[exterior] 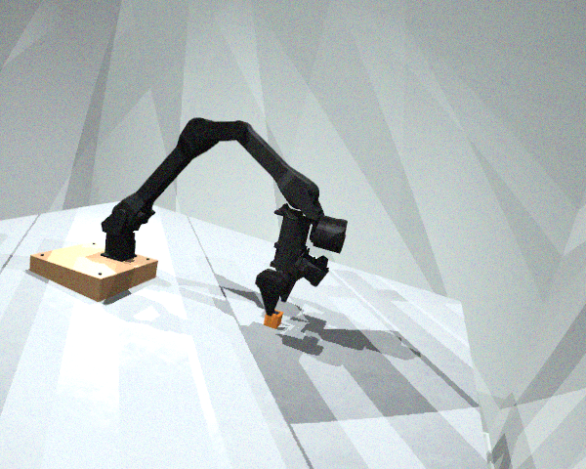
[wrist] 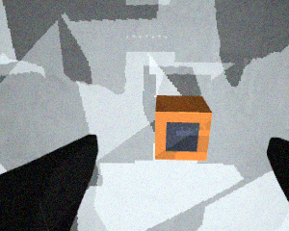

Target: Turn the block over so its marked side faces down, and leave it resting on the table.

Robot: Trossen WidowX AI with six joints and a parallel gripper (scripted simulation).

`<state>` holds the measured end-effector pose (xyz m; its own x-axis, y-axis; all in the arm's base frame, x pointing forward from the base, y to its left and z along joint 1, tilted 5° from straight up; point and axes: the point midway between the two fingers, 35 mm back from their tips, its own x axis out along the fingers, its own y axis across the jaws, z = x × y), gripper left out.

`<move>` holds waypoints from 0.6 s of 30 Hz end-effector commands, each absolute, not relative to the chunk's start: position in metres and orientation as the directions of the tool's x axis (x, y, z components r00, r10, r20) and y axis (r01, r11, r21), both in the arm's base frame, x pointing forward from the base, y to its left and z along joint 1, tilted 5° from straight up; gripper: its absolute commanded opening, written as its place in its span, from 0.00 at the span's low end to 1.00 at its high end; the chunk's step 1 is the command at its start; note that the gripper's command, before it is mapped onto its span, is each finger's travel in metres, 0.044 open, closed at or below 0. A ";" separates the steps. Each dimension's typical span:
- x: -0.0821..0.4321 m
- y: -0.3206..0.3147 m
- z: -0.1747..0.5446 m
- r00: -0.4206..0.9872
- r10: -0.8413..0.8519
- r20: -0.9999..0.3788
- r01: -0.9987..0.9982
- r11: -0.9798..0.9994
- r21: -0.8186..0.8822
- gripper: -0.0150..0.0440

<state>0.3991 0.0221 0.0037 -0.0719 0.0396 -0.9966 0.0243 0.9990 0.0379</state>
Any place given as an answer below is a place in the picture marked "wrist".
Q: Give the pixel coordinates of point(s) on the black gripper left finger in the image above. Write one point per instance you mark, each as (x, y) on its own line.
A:
(45, 194)

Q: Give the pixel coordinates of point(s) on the orange block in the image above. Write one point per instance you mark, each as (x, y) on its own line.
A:
(182, 127)

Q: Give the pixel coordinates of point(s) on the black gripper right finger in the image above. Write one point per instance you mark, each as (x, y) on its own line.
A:
(278, 155)

